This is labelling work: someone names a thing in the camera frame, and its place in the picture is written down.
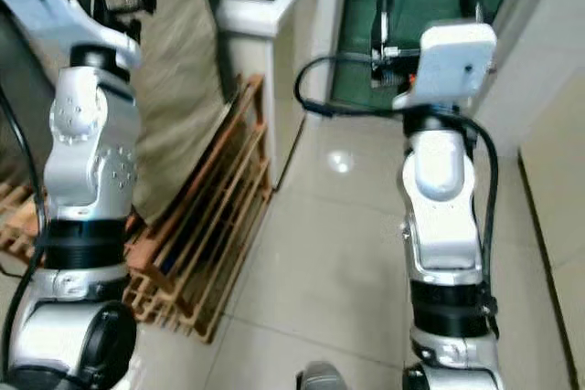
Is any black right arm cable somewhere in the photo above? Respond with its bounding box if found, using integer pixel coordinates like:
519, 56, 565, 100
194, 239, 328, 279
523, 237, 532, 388
294, 52, 504, 318

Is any large beige fabric sheet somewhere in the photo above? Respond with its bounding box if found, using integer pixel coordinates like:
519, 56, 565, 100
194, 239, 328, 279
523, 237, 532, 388
87, 0, 229, 227

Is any grey robot leg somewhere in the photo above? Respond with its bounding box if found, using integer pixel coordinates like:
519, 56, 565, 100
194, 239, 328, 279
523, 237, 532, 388
297, 361, 353, 390

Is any leaning wooden pallet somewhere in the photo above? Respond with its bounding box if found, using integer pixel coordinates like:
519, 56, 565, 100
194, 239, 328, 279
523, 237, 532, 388
123, 70, 275, 345

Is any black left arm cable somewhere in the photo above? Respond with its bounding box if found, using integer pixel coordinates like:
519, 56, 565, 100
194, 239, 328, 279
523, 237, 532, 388
0, 89, 53, 382

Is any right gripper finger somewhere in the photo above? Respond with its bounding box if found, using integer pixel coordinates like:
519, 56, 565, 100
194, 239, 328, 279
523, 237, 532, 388
460, 0, 487, 26
375, 0, 394, 52

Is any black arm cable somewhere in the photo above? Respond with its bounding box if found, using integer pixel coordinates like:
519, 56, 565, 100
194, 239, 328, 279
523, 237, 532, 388
294, 52, 504, 318
0, 89, 53, 382

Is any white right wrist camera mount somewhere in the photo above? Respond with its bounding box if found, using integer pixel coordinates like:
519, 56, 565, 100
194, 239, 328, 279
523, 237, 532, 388
393, 23, 499, 112

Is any white topped beige cabinet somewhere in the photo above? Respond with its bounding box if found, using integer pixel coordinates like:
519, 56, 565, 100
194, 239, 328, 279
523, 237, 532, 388
215, 0, 339, 192

